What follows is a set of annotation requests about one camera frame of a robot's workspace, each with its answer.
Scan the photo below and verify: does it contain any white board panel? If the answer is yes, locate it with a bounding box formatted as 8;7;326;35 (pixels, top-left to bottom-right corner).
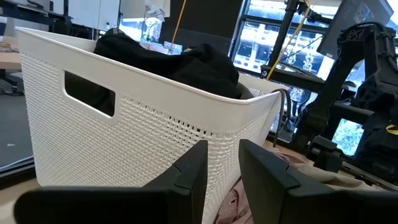
67;0;121;31

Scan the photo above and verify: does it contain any black pole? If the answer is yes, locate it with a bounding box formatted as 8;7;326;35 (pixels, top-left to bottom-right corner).
266;0;301;68

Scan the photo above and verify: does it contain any wooden desk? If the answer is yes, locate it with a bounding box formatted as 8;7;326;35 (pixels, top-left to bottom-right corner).
0;35;23;71

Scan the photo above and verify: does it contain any grey cable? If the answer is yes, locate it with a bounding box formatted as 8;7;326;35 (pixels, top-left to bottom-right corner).
271;88;292;148

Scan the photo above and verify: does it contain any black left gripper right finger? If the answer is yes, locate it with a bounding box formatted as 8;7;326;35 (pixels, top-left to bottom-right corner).
238;138;398;224

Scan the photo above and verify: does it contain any dark grey monitor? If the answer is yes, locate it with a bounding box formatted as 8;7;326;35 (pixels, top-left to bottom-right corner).
316;0;394;60

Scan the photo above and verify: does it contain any beige garment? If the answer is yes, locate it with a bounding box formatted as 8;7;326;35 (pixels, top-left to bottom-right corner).
287;161;385;192

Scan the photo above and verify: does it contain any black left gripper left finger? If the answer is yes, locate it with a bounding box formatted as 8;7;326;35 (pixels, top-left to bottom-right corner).
14;139;209;224

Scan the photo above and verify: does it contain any clear plastic water bottle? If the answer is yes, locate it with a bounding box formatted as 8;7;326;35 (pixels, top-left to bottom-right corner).
140;5;166;44

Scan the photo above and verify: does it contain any black garment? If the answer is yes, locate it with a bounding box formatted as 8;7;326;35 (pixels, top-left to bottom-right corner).
64;27;254;118

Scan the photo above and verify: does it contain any dark wall panel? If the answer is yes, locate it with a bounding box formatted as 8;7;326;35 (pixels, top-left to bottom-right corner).
159;0;244;60

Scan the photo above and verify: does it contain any short yellow cable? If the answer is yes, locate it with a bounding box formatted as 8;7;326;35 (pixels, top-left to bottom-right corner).
169;0;188;52

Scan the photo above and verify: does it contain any long yellow cable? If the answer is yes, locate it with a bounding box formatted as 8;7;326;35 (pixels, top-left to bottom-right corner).
266;0;313;81

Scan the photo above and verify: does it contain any white plastic laundry basket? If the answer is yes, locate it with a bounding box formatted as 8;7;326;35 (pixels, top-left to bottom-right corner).
14;26;320;224

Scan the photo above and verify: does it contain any pink linen shirt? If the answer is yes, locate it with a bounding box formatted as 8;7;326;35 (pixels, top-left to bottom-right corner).
213;148;308;224

